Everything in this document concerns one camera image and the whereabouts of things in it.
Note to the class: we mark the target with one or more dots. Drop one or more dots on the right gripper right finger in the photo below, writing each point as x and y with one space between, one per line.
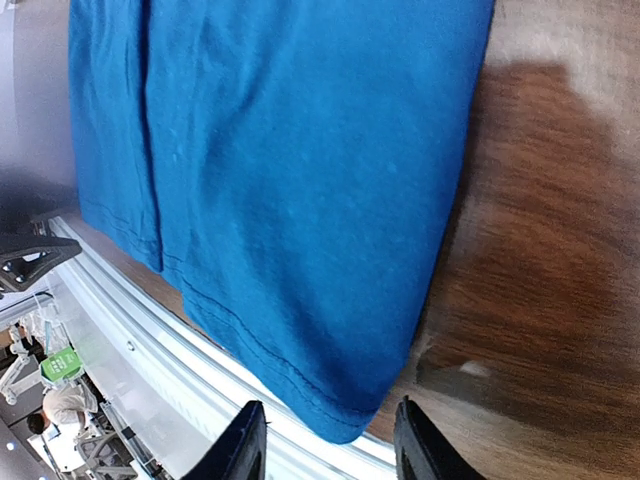
422 451

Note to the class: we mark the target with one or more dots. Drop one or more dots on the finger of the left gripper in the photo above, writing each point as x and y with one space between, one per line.
26 258

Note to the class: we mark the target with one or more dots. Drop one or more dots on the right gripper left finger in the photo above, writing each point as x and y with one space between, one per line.
239 452

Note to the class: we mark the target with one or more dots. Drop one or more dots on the blue t-shirt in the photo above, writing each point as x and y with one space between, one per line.
288 166

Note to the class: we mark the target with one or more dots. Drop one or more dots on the green box in background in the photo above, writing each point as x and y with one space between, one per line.
63 365

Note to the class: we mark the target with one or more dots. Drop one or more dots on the person in background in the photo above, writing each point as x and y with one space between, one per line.
69 405

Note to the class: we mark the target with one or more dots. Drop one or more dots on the front aluminium rail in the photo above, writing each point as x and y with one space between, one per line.
176 389

